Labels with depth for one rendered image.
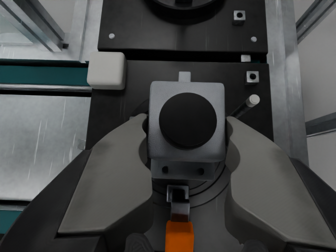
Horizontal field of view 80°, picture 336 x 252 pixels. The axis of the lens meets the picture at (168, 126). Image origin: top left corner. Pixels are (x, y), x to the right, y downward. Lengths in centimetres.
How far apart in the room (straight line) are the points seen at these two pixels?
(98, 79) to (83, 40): 10
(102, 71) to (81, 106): 10
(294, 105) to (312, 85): 16
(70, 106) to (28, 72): 8
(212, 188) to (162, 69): 17
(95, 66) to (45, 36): 8
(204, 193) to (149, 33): 23
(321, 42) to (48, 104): 52
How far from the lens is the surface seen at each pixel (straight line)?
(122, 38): 32
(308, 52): 50
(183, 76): 17
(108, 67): 28
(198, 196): 24
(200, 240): 27
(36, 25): 31
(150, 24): 33
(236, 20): 33
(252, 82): 29
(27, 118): 39
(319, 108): 47
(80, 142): 29
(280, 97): 32
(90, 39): 35
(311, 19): 40
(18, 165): 39
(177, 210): 16
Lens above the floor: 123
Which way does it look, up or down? 78 degrees down
